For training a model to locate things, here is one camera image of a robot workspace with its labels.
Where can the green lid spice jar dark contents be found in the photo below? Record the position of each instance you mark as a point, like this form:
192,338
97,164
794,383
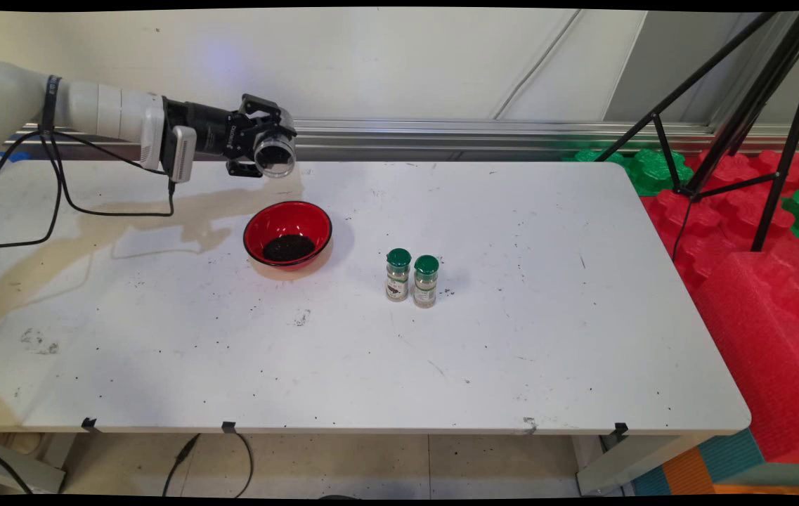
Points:
398,277

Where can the black tape tab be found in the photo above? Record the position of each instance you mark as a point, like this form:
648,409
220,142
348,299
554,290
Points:
229,426
89,424
620,430

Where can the black tripod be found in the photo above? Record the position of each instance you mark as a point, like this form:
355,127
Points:
750,105

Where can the teal foam mat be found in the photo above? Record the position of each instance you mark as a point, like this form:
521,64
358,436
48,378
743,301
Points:
733,457

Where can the green lid spice jar pale contents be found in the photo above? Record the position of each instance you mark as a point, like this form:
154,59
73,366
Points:
426,284

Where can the aluminium rail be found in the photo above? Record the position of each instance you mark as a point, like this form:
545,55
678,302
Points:
441,133

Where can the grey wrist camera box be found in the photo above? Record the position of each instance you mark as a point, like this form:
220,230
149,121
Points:
180,154

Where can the orange foam mat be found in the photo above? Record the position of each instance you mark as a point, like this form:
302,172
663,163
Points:
691,474

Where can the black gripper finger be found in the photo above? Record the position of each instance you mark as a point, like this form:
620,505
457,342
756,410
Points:
265,109
244,169

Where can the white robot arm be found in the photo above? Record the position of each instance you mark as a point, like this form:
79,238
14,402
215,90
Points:
13,98

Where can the red bowl black rim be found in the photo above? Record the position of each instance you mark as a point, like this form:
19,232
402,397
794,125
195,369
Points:
287,221

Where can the clear plastic jar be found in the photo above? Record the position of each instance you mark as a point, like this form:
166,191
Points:
275,156

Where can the grey table leg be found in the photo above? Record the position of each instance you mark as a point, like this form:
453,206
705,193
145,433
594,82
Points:
27,471
624,464

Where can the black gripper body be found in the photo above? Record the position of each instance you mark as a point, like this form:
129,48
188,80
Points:
213,130

